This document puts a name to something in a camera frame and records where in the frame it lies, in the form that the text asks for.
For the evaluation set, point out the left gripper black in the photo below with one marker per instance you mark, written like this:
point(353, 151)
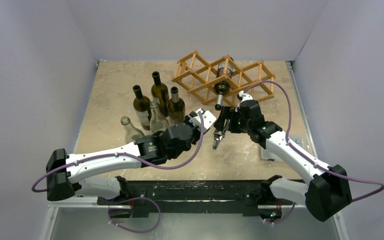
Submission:
point(197, 130)

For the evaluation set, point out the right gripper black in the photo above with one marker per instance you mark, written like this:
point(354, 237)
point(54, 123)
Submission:
point(224, 122)

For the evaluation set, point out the dark green bottle silver neck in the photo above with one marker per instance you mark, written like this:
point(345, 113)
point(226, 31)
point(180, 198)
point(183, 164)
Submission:
point(176, 107)

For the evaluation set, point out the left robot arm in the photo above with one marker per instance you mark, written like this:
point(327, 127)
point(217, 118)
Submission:
point(68, 175)

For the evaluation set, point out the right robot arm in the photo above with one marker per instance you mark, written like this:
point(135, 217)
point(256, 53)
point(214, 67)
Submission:
point(324, 190)

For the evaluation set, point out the clear glass bottle tall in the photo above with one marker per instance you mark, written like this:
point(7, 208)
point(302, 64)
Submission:
point(158, 121)

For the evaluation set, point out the wooden wine rack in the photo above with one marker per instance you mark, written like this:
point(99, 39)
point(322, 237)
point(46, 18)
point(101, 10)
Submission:
point(198, 77)

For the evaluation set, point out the dark green bottle back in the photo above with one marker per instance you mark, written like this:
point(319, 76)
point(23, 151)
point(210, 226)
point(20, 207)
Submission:
point(160, 93)

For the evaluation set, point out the dark green bottle left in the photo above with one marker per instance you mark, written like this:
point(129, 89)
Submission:
point(141, 105)

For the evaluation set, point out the clear glass bottle front-left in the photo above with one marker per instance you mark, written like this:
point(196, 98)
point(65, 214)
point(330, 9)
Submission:
point(132, 133)

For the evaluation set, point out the black grey pliers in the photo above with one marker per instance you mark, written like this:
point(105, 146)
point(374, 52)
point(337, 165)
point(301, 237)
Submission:
point(218, 137)

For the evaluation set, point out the clear plastic parts box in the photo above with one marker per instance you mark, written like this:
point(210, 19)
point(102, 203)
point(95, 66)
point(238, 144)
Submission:
point(275, 152)

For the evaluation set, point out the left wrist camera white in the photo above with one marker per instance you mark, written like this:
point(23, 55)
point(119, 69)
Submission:
point(204, 117)

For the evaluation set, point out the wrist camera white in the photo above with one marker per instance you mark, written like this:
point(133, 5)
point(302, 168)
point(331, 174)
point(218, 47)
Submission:
point(243, 96)
point(204, 117)

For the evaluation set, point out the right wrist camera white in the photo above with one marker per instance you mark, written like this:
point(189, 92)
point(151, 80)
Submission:
point(243, 96)

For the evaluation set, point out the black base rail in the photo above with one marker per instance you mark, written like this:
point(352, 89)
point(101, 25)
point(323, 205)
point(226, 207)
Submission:
point(250, 198)

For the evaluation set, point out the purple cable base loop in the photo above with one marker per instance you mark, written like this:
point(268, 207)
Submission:
point(132, 208)

